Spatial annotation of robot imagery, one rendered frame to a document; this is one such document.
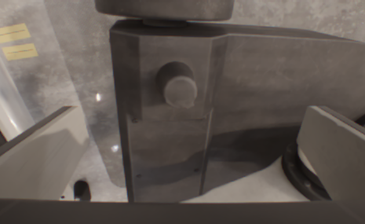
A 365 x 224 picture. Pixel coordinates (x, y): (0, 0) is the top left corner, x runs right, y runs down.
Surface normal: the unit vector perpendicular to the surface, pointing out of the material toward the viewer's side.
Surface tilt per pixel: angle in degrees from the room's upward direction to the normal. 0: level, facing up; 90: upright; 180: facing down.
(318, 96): 0
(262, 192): 90
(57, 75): 0
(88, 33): 0
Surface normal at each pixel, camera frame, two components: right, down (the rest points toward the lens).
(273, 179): 0.06, -0.87
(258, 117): 0.19, 0.49
